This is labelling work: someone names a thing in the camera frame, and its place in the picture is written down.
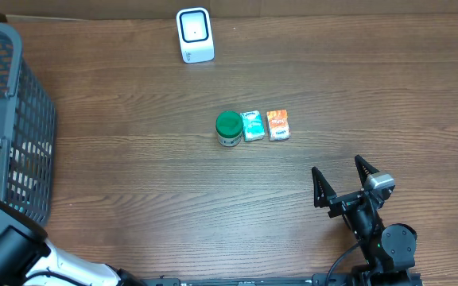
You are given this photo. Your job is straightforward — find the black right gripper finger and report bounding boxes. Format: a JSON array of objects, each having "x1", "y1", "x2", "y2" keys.
[
  {"x1": 312, "y1": 167, "x2": 337, "y2": 207},
  {"x1": 355, "y1": 155, "x2": 379, "y2": 187}
]

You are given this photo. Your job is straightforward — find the orange tissue pack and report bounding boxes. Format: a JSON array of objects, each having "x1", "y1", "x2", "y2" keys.
[{"x1": 266, "y1": 110, "x2": 290, "y2": 141}]

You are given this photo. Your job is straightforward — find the teal tissue pack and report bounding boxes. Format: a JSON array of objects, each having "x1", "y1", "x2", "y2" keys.
[{"x1": 240, "y1": 110, "x2": 266, "y2": 141}]

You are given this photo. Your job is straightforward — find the green lid jar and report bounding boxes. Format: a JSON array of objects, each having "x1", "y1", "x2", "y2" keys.
[{"x1": 215, "y1": 110, "x2": 243, "y2": 147}]

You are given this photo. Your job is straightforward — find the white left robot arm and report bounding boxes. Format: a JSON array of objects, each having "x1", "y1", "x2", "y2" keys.
[{"x1": 0, "y1": 201, "x2": 142, "y2": 285}]

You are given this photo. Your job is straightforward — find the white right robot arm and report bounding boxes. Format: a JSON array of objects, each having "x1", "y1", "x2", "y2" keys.
[{"x1": 312, "y1": 155, "x2": 423, "y2": 286}]

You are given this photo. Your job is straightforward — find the white barcode scanner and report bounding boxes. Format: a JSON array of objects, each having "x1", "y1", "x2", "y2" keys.
[{"x1": 176, "y1": 7, "x2": 215, "y2": 64}]

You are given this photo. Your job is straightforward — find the dark grey plastic basket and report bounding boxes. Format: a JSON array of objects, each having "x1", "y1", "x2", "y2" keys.
[{"x1": 0, "y1": 23, "x2": 56, "y2": 226}]

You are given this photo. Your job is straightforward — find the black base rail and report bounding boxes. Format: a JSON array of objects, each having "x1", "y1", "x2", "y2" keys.
[{"x1": 142, "y1": 273, "x2": 424, "y2": 286}]

